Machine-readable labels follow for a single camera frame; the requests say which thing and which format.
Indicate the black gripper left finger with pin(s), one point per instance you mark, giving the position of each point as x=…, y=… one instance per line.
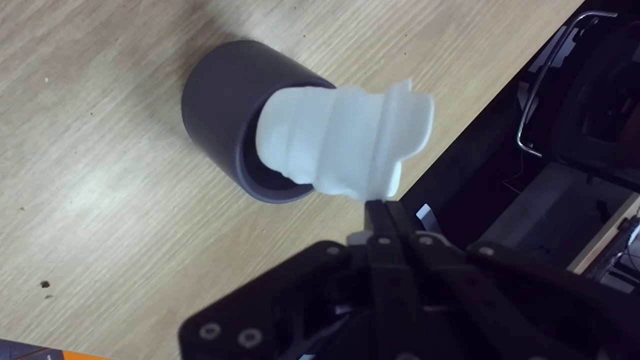
x=333, y=300

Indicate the orange book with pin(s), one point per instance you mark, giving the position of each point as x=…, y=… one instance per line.
x=40, y=353

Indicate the black mesh office chair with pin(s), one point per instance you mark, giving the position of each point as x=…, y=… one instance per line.
x=601, y=101

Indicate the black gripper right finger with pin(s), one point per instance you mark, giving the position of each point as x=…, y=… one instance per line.
x=480, y=307

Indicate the gray cylindrical cup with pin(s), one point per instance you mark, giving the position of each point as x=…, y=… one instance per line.
x=221, y=107

